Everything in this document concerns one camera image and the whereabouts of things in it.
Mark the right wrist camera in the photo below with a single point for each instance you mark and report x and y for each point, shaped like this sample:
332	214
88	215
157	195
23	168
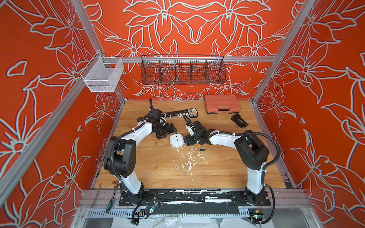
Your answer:
190	126

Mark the white wire mesh basket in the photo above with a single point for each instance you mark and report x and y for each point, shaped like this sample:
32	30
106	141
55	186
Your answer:
102	74

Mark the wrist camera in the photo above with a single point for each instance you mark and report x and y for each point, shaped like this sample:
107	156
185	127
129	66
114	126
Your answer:
190	126
154	115

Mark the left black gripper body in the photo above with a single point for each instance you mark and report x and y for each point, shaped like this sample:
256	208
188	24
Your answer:
164	130

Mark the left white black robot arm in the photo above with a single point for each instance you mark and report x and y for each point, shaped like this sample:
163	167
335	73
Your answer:
120	159

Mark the black white hand tool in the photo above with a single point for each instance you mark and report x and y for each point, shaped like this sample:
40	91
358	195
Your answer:
191	113

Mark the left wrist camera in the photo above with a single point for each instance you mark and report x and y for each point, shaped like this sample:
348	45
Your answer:
154	115

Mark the red plastic tool case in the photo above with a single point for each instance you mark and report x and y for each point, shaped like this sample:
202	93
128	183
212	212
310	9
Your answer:
221	104

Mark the green handled screwdriver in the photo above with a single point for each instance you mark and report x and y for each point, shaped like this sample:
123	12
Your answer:
111	203

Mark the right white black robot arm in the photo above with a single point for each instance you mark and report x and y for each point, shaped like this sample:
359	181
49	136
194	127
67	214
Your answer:
252	151

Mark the small black holder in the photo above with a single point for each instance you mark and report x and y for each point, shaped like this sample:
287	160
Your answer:
239	121

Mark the black wire wall basket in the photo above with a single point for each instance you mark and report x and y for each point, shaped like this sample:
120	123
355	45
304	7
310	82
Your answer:
179	69

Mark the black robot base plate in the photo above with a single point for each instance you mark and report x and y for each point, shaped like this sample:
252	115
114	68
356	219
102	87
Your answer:
185	196

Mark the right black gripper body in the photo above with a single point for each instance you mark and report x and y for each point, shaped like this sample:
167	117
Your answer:
196	138

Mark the white alarm device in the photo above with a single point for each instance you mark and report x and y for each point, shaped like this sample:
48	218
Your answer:
177	140

